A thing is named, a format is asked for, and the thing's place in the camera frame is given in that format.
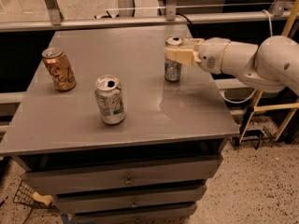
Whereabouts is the black cable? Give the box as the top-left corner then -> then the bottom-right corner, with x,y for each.
176,13 -> 200,39

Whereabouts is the grey drawer cabinet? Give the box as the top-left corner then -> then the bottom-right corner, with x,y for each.
1,26 -> 237,224

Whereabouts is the yellow foam piece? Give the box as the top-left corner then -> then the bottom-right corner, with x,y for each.
32,191 -> 53,206

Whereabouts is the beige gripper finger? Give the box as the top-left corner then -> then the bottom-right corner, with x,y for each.
183,38 -> 204,51
164,48 -> 202,66

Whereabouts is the black wire basket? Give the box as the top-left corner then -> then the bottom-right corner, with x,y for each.
13,181 -> 48,209

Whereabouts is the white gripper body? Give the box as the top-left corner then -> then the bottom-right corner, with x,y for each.
199,37 -> 231,75

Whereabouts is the dented silver redbull can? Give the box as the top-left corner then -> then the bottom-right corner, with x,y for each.
164,35 -> 183,82

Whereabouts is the middle grey drawer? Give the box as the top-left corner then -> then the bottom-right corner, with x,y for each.
54,185 -> 206,214

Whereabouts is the white green soda can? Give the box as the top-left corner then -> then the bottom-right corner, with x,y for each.
94,75 -> 125,125

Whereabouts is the bottom grey drawer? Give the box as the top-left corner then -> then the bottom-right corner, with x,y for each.
73,203 -> 197,224

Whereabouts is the yellow metal stand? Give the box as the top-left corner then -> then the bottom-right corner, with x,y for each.
232,0 -> 299,148

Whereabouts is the grey drawer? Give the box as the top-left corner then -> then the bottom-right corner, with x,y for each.
73,203 -> 197,224
54,185 -> 206,214
22,155 -> 222,195

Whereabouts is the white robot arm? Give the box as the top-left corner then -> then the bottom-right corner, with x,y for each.
164,35 -> 299,95

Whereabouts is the top grey drawer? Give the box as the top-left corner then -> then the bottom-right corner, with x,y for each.
22,155 -> 222,195

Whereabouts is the horizontal metal rail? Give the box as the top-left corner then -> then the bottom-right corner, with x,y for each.
0,10 -> 292,33

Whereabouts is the white cable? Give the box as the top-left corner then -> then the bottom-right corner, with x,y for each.
221,8 -> 275,105

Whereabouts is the orange gold soda can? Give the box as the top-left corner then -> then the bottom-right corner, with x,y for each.
42,47 -> 77,91

